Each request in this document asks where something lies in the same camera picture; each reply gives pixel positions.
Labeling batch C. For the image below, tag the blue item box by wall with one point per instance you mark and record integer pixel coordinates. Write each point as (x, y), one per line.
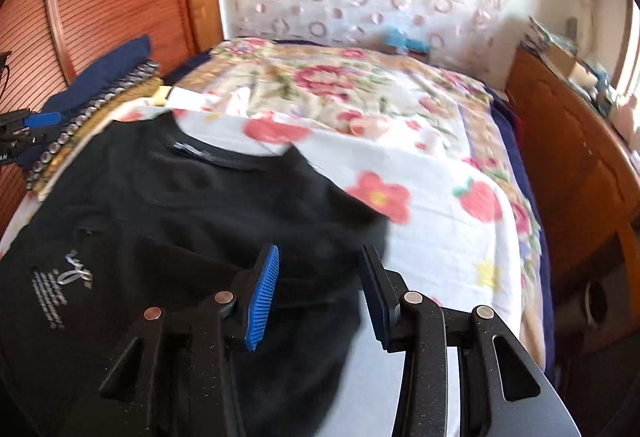
(400, 43)

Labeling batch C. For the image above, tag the yellow folded garment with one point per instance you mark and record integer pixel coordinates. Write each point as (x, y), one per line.
(83, 127)

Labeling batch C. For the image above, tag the navy blue folded garment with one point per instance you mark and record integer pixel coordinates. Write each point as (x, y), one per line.
(99, 76)

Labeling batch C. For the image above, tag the black printed t-shirt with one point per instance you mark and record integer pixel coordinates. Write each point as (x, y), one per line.
(147, 216)

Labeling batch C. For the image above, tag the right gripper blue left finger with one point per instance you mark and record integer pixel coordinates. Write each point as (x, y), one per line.
(172, 372)

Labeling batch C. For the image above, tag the white strawberry flower sheet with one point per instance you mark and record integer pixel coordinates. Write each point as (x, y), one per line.
(166, 209)

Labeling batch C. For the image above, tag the wooden louvered wardrobe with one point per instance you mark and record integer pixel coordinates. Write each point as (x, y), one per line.
(50, 42)

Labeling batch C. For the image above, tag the cardboard box on cabinet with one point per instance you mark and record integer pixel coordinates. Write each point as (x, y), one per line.
(568, 66)

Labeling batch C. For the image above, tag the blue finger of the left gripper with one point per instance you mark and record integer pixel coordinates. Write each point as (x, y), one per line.
(42, 120)

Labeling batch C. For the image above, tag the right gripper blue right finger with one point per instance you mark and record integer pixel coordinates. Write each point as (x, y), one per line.
(502, 391)

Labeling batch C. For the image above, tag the floral peony bed blanket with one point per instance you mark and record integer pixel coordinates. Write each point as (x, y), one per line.
(428, 148)

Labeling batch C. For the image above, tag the circle patterned folded garment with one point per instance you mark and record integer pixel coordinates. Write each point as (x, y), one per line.
(141, 72)

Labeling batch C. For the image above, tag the wooden side cabinet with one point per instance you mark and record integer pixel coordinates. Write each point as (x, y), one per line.
(587, 193)

